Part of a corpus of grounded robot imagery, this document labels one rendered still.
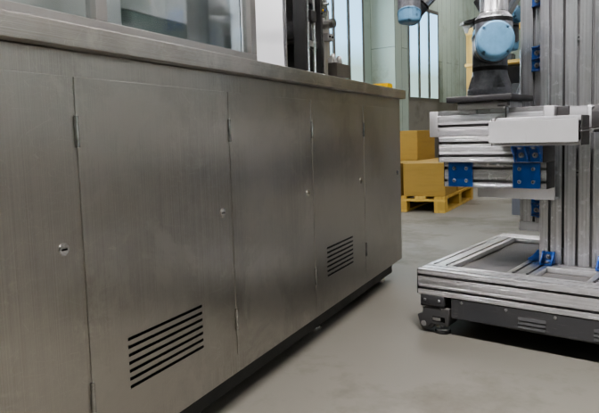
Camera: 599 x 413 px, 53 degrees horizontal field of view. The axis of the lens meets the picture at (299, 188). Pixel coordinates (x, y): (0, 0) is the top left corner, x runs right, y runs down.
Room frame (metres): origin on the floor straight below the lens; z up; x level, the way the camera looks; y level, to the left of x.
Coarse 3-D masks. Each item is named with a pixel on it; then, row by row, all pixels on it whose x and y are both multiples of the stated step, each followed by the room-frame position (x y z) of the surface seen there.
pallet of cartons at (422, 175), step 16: (400, 144) 5.93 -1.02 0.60; (416, 144) 5.85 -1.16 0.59; (432, 144) 6.26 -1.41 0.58; (400, 160) 5.93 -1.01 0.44; (416, 160) 5.85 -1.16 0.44; (432, 160) 5.82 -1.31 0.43; (400, 176) 5.35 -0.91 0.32; (416, 176) 5.27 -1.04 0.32; (432, 176) 5.21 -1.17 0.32; (416, 192) 5.27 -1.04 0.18; (432, 192) 5.21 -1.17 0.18; (448, 192) 5.31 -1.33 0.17; (464, 192) 6.13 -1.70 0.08; (448, 208) 5.30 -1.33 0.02
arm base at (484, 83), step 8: (472, 72) 2.08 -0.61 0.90; (480, 72) 2.04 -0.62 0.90; (488, 72) 2.02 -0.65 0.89; (496, 72) 2.02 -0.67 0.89; (504, 72) 2.03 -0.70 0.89; (472, 80) 2.08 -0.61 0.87; (480, 80) 2.03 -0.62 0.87; (488, 80) 2.02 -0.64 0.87; (496, 80) 2.02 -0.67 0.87; (504, 80) 2.02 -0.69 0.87; (472, 88) 2.08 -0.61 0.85; (480, 88) 2.02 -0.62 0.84; (488, 88) 2.01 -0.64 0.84; (496, 88) 2.00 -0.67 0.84; (504, 88) 2.01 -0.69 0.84; (512, 88) 2.03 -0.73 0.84
